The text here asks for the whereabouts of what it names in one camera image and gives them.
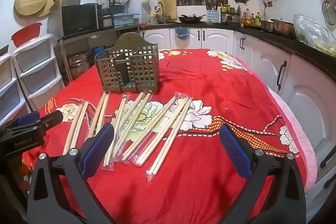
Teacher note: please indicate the steel steamer pot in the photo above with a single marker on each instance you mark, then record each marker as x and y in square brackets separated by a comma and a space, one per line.
[77, 65]

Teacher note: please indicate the white plastic drawer unit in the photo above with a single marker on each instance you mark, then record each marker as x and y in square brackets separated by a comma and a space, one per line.
[36, 66]
[8, 87]

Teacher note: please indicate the grey perforated utensil holder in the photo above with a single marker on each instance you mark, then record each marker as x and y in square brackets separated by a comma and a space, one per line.
[141, 69]

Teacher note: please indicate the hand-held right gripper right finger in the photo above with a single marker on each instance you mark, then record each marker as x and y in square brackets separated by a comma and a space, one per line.
[233, 150]

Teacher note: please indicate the group of condiment bottles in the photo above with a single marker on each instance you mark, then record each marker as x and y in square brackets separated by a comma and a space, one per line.
[251, 18]

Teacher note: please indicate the bunch of chopsticks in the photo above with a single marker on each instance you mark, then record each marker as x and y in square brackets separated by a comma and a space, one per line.
[76, 127]

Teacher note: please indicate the blue plastic canister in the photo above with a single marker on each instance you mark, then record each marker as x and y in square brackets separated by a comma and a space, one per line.
[98, 51]

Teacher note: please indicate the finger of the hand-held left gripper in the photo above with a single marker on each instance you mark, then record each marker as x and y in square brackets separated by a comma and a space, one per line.
[29, 118]
[51, 119]

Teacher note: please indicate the steel faucet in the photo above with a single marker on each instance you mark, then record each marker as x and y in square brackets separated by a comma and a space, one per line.
[159, 10]

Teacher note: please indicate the clear plastic bag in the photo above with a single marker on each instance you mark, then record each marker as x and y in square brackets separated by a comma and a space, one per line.
[312, 29]

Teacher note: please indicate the wall socket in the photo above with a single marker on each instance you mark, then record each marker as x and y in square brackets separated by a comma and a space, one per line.
[268, 4]

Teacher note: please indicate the red dishcloth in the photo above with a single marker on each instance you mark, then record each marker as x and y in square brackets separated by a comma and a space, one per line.
[147, 26]

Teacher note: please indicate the grey metal pot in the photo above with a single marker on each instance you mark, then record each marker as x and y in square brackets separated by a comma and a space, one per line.
[69, 0]

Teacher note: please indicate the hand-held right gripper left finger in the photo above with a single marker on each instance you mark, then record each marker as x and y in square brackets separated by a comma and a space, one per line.
[98, 148]

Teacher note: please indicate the wooden cutting board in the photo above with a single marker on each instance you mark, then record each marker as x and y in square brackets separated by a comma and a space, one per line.
[168, 5]

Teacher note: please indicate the red plastic basin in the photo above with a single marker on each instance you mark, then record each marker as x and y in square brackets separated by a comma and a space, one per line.
[26, 35]

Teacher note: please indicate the blue hanging bag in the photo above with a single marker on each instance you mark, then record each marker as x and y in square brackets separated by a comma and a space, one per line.
[181, 32]

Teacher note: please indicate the black microwave oven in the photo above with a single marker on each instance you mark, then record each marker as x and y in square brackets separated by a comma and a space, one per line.
[78, 19]

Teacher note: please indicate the wooden kitchen shelf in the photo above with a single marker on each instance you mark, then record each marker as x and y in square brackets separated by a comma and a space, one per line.
[118, 29]

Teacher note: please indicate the blue dish rack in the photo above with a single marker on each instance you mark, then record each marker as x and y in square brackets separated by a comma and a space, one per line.
[126, 19]

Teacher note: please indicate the black kitchen appliance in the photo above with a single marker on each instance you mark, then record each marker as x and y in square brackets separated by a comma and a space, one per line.
[107, 18]

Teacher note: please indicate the steel mesh strainer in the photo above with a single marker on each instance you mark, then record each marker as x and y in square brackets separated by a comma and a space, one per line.
[329, 12]

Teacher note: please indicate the red floral blanket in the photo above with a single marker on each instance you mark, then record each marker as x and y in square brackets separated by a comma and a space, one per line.
[210, 98]

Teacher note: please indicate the white kitchen cabinets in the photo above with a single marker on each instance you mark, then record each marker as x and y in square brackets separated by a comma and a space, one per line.
[215, 37]

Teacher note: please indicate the blue knife block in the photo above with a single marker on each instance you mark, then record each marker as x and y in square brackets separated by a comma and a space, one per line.
[212, 15]

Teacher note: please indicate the spice jar rack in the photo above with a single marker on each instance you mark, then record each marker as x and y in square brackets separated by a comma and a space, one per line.
[228, 14]

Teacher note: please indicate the row of glass jars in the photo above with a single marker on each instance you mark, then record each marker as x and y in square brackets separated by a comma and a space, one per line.
[199, 1]

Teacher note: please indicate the black wok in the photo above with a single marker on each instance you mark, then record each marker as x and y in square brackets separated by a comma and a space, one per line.
[190, 19]

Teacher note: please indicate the white ceramic pot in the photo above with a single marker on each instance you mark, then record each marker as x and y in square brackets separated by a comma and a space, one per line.
[145, 1]

